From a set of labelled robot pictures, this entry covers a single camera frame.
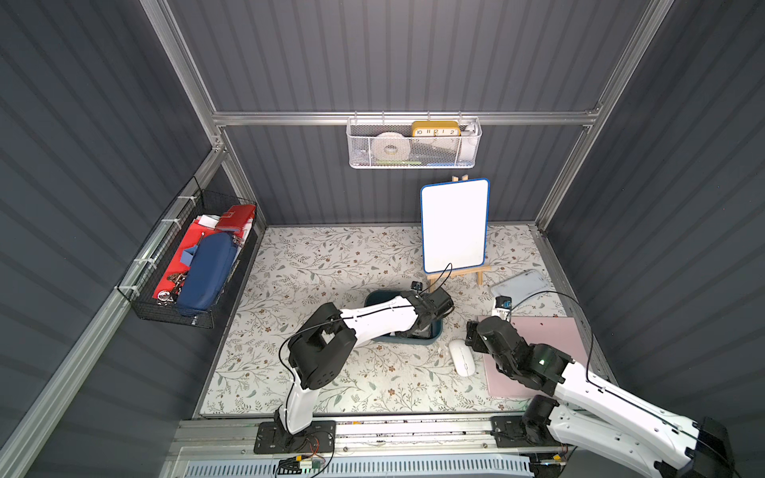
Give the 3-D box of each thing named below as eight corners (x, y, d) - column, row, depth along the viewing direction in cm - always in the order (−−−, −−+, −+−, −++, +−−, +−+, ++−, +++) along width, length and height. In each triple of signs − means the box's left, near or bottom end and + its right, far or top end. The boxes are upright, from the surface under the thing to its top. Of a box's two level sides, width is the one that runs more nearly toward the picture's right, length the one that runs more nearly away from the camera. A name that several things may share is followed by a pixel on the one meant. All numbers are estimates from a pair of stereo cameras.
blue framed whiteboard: (421, 287, 105) (432, 216, 78) (414, 258, 113) (420, 185, 86) (477, 279, 106) (505, 208, 80) (465, 251, 115) (488, 178, 88)
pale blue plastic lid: (504, 310, 98) (506, 306, 96) (488, 291, 103) (490, 286, 101) (547, 289, 104) (551, 285, 101) (531, 272, 108) (534, 267, 106)
